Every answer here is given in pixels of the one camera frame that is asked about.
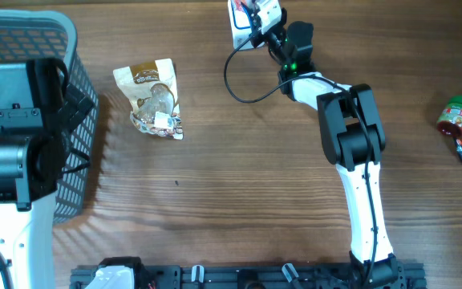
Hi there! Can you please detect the red white small packet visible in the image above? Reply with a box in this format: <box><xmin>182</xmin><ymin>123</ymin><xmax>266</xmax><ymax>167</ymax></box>
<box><xmin>232</xmin><ymin>0</ymin><xmax>256</xmax><ymax>11</ymax></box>

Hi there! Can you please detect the green lid jar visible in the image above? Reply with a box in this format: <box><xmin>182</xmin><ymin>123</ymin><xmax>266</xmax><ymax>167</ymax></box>
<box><xmin>436</xmin><ymin>95</ymin><xmax>462</xmax><ymax>138</ymax></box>

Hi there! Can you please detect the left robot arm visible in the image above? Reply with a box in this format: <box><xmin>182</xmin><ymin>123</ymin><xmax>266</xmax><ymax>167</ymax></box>
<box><xmin>0</xmin><ymin>58</ymin><xmax>95</xmax><ymax>288</ymax></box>

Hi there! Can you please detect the white barcode scanner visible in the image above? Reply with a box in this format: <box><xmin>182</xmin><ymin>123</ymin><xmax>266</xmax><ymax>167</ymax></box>
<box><xmin>227</xmin><ymin>0</ymin><xmax>256</xmax><ymax>51</ymax></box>

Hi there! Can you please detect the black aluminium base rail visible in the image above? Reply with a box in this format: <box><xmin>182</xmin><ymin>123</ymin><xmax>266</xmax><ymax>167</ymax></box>
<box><xmin>69</xmin><ymin>262</ymin><xmax>428</xmax><ymax>289</ymax></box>

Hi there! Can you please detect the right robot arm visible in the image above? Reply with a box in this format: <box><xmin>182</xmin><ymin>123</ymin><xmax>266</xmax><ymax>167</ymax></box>
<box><xmin>240</xmin><ymin>1</ymin><xmax>399</xmax><ymax>288</ymax></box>

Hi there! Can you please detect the brown Pantree snack pouch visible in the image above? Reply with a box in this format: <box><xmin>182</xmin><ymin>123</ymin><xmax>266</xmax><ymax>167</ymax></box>
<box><xmin>113</xmin><ymin>59</ymin><xmax>184</xmax><ymax>140</ymax></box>

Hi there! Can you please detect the grey plastic mesh basket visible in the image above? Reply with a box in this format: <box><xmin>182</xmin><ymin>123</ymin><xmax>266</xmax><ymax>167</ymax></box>
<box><xmin>0</xmin><ymin>10</ymin><xmax>99</xmax><ymax>223</ymax></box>

